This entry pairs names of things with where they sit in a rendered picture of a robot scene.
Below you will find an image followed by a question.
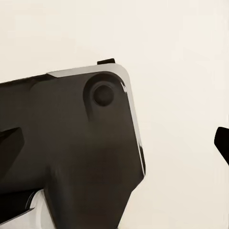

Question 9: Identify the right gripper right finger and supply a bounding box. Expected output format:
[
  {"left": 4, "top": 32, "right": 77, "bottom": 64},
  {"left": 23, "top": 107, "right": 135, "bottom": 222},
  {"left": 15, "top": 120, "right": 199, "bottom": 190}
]
[{"left": 214, "top": 127, "right": 229, "bottom": 164}]

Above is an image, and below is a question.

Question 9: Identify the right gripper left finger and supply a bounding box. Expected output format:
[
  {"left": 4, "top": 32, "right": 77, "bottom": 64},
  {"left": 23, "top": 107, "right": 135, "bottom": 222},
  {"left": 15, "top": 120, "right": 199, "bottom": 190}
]
[{"left": 0, "top": 127, "right": 25, "bottom": 184}]

